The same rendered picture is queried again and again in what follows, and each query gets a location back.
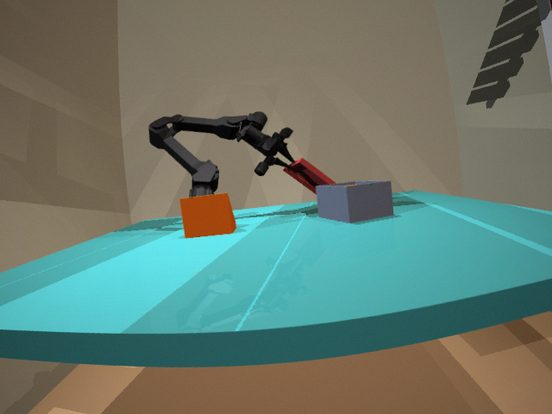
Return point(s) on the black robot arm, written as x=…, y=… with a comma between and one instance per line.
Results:
x=205, y=174

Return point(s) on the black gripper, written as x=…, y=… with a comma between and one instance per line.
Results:
x=270, y=160

